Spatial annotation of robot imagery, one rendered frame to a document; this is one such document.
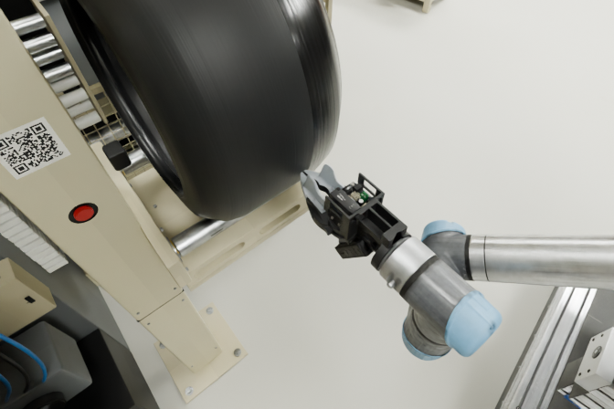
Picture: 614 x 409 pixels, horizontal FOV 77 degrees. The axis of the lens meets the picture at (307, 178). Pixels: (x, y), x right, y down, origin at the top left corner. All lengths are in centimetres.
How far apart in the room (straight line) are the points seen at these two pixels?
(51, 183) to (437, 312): 58
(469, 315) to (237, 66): 41
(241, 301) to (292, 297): 22
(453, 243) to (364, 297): 110
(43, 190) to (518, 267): 71
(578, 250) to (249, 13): 54
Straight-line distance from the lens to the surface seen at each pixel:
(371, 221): 57
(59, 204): 72
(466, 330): 53
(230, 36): 50
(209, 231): 83
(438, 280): 53
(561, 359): 165
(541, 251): 65
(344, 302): 172
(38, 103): 61
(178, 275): 81
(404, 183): 209
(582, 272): 65
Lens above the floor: 160
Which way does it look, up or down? 52 degrees down
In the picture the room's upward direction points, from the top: straight up
